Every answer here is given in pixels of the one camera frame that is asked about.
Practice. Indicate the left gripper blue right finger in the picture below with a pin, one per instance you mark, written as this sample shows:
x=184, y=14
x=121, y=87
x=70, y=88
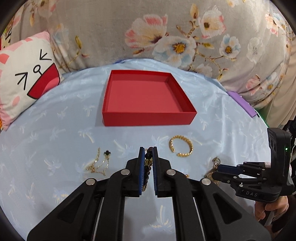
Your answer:
x=165, y=177

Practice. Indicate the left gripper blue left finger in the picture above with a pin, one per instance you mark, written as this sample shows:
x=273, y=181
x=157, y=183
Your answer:
x=129, y=181

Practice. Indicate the person's right hand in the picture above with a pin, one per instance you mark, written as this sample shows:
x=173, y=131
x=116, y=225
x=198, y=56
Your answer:
x=279, y=207

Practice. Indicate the gold wrist watch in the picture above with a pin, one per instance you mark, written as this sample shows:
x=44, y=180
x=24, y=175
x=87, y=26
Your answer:
x=216, y=162

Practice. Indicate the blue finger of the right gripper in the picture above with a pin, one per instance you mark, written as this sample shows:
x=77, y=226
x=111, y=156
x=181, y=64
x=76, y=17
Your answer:
x=226, y=170
x=230, y=178

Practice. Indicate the red cardboard tray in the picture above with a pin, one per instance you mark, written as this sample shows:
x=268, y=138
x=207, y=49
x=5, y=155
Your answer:
x=145, y=98

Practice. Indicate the gold woven bangle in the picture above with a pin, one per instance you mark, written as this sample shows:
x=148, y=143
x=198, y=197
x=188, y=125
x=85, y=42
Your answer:
x=181, y=146

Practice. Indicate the black camera box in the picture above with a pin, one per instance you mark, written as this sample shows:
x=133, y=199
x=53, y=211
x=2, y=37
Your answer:
x=279, y=144

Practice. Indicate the purple mat edge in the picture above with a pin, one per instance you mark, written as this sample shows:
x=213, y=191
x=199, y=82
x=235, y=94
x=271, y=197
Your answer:
x=243, y=103

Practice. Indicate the grey floral blanket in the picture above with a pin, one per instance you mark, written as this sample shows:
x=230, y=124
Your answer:
x=248, y=46

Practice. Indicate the cat face pillow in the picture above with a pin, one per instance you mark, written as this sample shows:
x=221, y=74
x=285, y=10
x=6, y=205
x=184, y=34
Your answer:
x=28, y=71

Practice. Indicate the light blue palm cloth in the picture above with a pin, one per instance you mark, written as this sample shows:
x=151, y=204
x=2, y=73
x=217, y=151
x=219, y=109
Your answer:
x=60, y=141

